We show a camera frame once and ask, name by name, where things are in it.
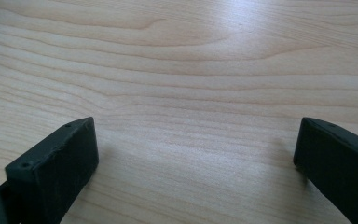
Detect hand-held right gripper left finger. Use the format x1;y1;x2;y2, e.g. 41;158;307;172
0;117;100;224

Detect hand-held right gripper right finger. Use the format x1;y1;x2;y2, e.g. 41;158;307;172
293;117;358;224

